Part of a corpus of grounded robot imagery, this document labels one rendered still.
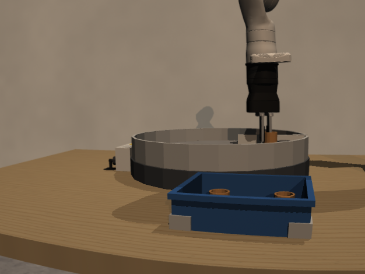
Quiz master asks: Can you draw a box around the bronze bushing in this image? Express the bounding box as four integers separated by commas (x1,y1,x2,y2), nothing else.
209,189,230,195
264,132,277,143
274,191,295,198

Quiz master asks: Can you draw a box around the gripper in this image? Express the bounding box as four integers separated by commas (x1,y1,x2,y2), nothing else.
245,41,292,142

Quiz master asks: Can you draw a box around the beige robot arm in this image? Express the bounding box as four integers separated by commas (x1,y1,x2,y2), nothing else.
238,0,279,43

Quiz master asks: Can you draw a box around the dark blue crate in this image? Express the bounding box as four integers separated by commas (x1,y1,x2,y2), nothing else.
167,172,315,239

